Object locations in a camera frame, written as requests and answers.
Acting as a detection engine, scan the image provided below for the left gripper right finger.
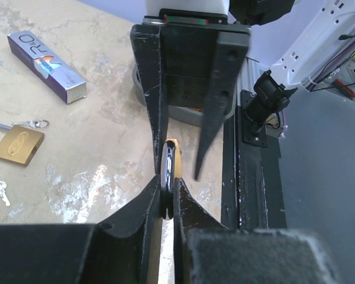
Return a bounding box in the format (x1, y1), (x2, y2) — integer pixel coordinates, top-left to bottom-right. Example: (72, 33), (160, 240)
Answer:
(173, 178), (339, 283)

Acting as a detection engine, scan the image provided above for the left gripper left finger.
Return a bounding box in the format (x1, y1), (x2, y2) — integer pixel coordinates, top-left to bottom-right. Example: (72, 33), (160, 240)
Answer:
(0, 175), (162, 283)

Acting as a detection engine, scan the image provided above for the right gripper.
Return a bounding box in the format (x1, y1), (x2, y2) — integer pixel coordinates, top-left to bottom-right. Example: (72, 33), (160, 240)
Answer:
(130, 9), (250, 180)

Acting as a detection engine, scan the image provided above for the small brass padlock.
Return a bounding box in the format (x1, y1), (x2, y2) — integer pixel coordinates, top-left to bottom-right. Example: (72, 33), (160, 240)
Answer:
(160, 138), (182, 220)

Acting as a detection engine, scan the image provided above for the large brass padlock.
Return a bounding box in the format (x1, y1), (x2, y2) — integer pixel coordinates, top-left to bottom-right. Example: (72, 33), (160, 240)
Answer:
(0, 120), (50, 166)

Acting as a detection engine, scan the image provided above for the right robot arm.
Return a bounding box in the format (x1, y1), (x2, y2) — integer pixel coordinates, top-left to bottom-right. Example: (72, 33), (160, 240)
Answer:
(130, 1), (355, 175)

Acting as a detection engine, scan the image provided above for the grey fruit tray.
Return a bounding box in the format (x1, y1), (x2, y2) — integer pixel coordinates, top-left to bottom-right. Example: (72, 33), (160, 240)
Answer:
(132, 63), (241, 126)

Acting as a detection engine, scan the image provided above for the black mounting base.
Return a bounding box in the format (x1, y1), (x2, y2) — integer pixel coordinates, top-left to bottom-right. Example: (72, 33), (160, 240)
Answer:
(221, 90), (287, 230)

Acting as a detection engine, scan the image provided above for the silver toothpaste box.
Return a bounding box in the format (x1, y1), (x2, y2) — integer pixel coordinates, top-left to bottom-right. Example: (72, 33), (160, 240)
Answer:
(7, 30), (87, 104)

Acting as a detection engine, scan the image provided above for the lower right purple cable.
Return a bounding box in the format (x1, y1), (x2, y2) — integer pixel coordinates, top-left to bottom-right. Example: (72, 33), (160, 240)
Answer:
(272, 111), (289, 140)

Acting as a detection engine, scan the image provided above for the purple cable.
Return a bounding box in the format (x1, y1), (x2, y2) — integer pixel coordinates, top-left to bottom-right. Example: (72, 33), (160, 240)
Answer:
(272, 111), (289, 140)
(301, 26), (355, 92)

